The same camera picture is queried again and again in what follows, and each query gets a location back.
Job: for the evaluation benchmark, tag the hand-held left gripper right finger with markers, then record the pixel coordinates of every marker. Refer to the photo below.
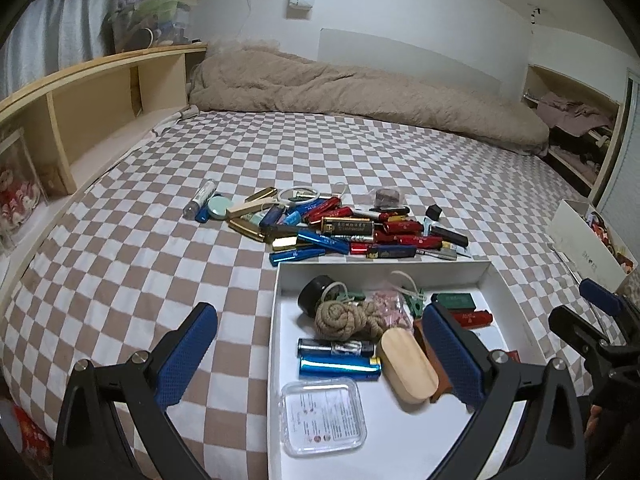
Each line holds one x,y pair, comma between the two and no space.
452,355

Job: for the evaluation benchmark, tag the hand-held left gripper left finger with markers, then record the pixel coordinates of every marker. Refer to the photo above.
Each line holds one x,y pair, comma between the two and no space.
187,350

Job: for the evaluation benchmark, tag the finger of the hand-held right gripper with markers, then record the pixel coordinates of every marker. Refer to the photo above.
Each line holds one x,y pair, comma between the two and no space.
570,322
600,294

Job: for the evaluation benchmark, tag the red cigarette pack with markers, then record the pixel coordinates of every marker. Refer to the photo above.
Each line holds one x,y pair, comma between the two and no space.
512,356

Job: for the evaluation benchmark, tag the white cardboard tray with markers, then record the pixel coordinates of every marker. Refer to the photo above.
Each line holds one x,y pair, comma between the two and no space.
400,440

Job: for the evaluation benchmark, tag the large blue lighter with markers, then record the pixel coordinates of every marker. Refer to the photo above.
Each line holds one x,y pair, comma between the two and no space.
335,366

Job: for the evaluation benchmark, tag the black clear lighter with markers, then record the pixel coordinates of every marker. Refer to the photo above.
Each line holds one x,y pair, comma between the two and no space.
320,347

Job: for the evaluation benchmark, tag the black tape roll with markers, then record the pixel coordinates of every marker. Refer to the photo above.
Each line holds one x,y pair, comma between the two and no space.
315,292

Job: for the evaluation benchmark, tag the clear plastic case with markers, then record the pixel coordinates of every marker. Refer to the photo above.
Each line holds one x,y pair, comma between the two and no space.
322,415

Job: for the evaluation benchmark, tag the person's right hand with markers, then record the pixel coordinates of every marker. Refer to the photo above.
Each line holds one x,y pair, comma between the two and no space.
596,422

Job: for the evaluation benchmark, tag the brown leather sleeve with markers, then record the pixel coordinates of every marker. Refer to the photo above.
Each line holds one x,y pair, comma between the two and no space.
442,390

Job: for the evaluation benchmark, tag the red pen box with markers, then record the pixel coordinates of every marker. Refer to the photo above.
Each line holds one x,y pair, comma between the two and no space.
472,319

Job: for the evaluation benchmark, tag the white shoe box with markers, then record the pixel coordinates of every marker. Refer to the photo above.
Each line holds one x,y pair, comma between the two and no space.
580,250

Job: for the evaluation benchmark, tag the wooden shoehorn piece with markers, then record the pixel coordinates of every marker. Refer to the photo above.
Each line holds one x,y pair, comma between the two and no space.
405,365

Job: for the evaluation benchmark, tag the green lighter box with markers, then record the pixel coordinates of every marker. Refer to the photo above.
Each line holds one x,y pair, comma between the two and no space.
455,301

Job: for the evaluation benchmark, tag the assorted packets in shoe box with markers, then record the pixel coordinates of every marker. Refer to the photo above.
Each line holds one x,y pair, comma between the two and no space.
607,232

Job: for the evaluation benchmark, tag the pink bead bag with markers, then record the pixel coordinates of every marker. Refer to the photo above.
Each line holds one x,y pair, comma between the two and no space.
395,305

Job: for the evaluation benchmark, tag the black rectangular box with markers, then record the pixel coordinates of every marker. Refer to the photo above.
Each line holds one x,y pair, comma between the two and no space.
450,236

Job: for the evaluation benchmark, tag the checkered bed sheet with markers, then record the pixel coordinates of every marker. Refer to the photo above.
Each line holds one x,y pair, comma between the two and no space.
150,235

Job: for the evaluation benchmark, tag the dark clothes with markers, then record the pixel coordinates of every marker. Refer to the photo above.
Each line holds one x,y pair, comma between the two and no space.
580,155

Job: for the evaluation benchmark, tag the small black cube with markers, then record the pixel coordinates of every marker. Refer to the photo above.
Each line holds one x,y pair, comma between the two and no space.
433,212

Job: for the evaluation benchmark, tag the mint round compact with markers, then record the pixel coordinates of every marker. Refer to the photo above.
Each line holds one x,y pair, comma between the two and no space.
218,206

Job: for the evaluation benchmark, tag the small clear bottle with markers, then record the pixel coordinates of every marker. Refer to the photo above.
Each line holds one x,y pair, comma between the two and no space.
200,199

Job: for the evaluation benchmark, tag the dark bead bag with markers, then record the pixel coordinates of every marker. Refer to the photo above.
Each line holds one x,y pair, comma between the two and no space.
387,197

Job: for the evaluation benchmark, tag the red printed box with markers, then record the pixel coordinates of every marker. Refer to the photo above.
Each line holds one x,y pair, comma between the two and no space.
30,435

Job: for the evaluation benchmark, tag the pink clothes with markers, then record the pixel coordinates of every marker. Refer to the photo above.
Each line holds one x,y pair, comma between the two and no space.
565,112

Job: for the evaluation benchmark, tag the green white bangle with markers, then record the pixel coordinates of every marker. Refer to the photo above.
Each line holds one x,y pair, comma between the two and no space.
299,189

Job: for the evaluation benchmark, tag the wooden wardrobe niche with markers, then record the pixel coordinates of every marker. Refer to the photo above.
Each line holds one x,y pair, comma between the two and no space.
535,80

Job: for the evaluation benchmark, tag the teddy bear display box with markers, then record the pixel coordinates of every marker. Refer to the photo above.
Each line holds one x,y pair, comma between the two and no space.
17,195

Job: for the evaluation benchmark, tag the wooden headboard shelf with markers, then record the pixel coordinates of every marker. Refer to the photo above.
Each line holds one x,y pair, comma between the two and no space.
100,110

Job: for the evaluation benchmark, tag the beige fluffy blanket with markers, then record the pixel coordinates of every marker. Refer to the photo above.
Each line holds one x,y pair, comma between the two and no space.
350,90

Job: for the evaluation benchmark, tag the clear storage bin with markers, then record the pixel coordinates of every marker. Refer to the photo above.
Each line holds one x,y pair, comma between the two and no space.
150,32

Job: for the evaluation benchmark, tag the light blue curtain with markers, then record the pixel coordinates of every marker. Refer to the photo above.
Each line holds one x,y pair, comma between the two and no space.
50,35

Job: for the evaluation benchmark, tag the green plush toy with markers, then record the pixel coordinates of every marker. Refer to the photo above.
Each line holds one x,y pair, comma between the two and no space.
157,2

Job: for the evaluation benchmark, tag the black wall hook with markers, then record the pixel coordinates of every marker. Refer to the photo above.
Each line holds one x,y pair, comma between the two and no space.
534,12

